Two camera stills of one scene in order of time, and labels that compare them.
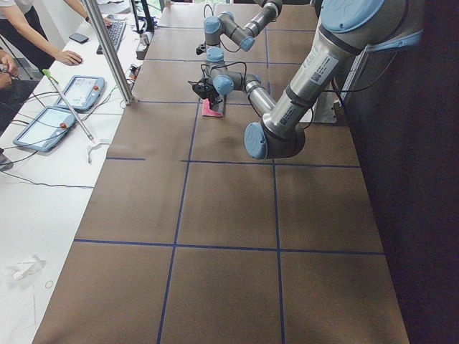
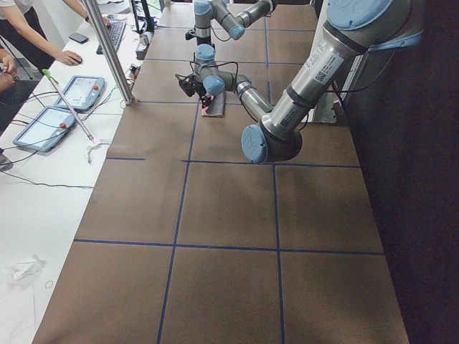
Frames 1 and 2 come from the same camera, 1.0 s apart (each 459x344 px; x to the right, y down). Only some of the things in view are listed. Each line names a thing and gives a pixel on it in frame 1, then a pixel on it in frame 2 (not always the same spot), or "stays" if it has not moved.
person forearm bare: x=18 y=18 stays
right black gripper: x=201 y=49 → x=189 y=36
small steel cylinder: x=144 y=39 stays
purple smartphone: x=79 y=37 stays
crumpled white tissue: x=20 y=270 stays
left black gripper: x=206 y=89 → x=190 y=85
